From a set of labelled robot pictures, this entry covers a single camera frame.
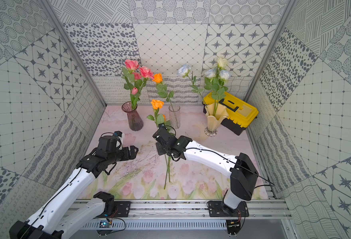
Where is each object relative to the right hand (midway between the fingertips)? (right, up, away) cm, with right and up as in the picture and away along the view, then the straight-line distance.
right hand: (163, 144), depth 80 cm
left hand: (-18, -2, -1) cm, 18 cm away
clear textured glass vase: (+5, +16, +21) cm, 26 cm away
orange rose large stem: (-3, +33, +11) cm, 35 cm away
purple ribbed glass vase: (-22, +12, +21) cm, 33 cm away
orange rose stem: (-2, +13, 0) cm, 13 cm away
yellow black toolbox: (+48, +17, +14) cm, 53 cm away
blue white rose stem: (+29, +35, +10) cm, 47 cm away
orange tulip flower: (+2, -11, +12) cm, 17 cm away
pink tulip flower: (-20, +27, +11) cm, 35 cm away
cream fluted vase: (+29, +11, +10) cm, 33 cm away
